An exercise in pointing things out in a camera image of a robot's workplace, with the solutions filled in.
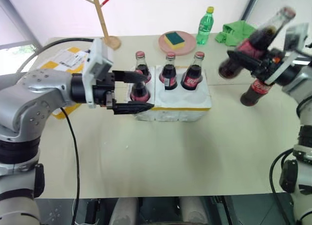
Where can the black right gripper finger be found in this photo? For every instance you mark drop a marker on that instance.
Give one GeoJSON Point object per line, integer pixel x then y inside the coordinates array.
{"type": "Point", "coordinates": [243, 59]}

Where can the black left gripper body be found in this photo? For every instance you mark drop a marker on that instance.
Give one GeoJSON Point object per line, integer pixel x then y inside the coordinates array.
{"type": "Point", "coordinates": [103, 87]}

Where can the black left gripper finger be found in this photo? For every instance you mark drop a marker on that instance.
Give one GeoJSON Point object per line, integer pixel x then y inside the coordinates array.
{"type": "Point", "coordinates": [130, 76]}
{"type": "Point", "coordinates": [131, 107]}

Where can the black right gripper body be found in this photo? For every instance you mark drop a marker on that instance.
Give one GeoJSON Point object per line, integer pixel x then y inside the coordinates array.
{"type": "Point", "coordinates": [270, 63]}

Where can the glass cola bottle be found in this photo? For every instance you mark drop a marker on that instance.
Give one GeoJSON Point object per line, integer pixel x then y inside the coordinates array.
{"type": "Point", "coordinates": [254, 93]}
{"type": "Point", "coordinates": [142, 64]}
{"type": "Point", "coordinates": [192, 76]}
{"type": "Point", "coordinates": [264, 31]}
{"type": "Point", "coordinates": [168, 75]}
{"type": "Point", "coordinates": [140, 92]}

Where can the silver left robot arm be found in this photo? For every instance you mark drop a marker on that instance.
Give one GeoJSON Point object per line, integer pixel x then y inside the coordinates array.
{"type": "Point", "coordinates": [36, 93]}

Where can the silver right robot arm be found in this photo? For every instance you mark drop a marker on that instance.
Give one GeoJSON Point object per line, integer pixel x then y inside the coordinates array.
{"type": "Point", "coordinates": [301, 137]}

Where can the yellow taped cardboard box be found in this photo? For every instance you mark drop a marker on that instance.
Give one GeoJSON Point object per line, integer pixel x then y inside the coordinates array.
{"type": "Point", "coordinates": [65, 59]}

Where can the white foam crate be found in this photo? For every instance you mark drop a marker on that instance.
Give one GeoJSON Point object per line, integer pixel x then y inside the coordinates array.
{"type": "Point", "coordinates": [181, 105]}

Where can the green cloth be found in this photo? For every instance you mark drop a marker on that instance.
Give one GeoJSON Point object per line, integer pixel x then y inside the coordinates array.
{"type": "Point", "coordinates": [235, 33]}

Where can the green plastic soda bottle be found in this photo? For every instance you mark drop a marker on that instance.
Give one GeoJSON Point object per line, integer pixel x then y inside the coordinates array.
{"type": "Point", "coordinates": [204, 27]}

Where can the pink round plate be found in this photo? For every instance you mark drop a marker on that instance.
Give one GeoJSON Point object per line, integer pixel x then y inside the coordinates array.
{"type": "Point", "coordinates": [187, 48]}

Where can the yellow green sponge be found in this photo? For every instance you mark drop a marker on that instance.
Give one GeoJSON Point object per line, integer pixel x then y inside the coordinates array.
{"type": "Point", "coordinates": [174, 39]}

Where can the wooden branch rack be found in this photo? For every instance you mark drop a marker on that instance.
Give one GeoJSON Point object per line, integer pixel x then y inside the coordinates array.
{"type": "Point", "coordinates": [103, 23]}

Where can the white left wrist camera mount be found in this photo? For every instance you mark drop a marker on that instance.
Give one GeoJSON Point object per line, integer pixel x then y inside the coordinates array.
{"type": "Point", "coordinates": [96, 61]}

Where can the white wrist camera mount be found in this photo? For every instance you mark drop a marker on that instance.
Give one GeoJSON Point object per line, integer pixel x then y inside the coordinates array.
{"type": "Point", "coordinates": [292, 43]}
{"type": "Point", "coordinates": [96, 61]}

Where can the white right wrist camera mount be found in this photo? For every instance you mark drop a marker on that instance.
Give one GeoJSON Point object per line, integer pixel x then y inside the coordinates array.
{"type": "Point", "coordinates": [292, 43]}

